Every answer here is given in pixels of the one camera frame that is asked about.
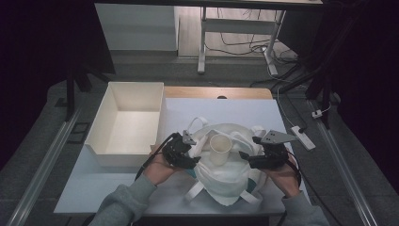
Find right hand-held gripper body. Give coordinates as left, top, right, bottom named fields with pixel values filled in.
left=250, top=129, right=298, bottom=170

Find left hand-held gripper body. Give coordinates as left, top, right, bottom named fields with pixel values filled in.
left=162, top=130, right=198, bottom=170

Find white paper cup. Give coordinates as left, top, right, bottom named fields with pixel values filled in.
left=209, top=134, right=233, bottom=167

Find white tote bag coloured shapes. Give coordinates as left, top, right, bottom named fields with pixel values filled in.
left=184, top=117, right=268, bottom=207

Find white box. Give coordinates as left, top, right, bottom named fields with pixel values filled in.
left=84, top=81, right=168, bottom=168

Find person's left hand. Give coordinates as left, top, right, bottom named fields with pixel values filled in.
left=142, top=153, right=186, bottom=186

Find person's right hand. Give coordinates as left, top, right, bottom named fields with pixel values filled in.
left=263, top=154, right=301, bottom=199

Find white power strip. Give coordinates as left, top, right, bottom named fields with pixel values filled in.
left=290, top=125, right=317, bottom=152

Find white table mat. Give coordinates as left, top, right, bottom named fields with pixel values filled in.
left=54, top=97, right=311, bottom=217

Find wooden table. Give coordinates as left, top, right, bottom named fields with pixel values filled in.
left=164, top=86, right=274, bottom=101

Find black stand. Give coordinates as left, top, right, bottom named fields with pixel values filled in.
left=64, top=62, right=111, bottom=122
left=277, top=46, right=343, bottom=130

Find black floor plate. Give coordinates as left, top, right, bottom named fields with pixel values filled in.
left=66, top=121, right=91, bottom=145

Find white cabinet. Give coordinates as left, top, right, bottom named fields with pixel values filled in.
left=94, top=3, right=180, bottom=52

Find left hand-held gripper black cable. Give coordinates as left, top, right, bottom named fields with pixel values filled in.
left=135, top=133, right=179, bottom=182

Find hand-held gripper black cable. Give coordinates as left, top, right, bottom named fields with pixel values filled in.
left=276, top=150, right=344, bottom=226
left=135, top=133, right=179, bottom=182

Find right hand-held gripper black cable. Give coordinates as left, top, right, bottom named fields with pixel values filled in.
left=276, top=150, right=344, bottom=226

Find white cable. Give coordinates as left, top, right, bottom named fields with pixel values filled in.
left=266, top=62, right=303, bottom=130

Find metal rail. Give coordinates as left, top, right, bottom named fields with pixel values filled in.
left=6, top=106, right=83, bottom=226
left=309, top=100, right=379, bottom=226

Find tangle of floor cables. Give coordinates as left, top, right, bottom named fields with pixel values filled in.
left=205, top=8, right=299, bottom=65

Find white desk frame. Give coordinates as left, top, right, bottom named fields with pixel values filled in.
left=197, top=6, right=287, bottom=76

